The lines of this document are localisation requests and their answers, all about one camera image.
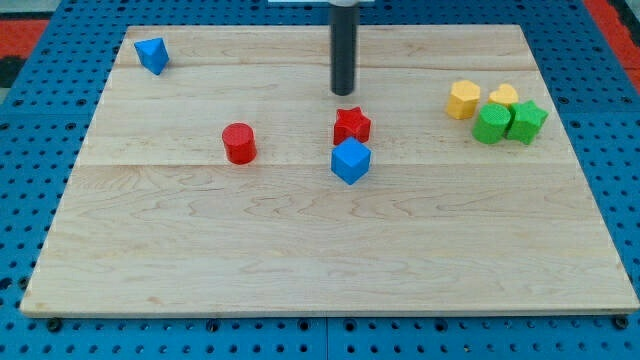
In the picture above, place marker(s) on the red cylinder block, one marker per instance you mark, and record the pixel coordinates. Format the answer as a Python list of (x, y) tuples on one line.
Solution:
[(239, 143)]

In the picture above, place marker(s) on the red star block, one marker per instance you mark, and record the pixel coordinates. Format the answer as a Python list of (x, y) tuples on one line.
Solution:
[(351, 123)]

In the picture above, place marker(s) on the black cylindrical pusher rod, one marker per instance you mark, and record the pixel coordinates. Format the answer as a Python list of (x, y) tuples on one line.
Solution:
[(343, 24)]

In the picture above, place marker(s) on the green star block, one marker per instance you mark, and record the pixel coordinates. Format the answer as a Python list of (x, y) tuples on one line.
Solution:
[(527, 120)]

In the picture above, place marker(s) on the yellow heart block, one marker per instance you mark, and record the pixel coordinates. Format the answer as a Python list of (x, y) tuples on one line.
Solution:
[(505, 95)]

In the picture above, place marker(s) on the blue triangular prism block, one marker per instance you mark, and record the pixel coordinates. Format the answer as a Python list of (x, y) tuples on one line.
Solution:
[(152, 54)]

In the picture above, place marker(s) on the green cylinder block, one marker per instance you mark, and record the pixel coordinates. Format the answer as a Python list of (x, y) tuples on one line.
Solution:
[(491, 123)]

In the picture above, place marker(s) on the blue cube block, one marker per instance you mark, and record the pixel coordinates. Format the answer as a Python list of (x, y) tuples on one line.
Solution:
[(350, 160)]

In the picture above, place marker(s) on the yellow pentagon block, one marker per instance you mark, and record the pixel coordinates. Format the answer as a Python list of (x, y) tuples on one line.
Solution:
[(463, 98)]

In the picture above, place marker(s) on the white rod mount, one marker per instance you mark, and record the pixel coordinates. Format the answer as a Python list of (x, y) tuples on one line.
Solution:
[(343, 2)]

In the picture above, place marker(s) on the light wooden board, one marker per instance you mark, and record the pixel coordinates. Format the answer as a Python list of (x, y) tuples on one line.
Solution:
[(156, 222)]

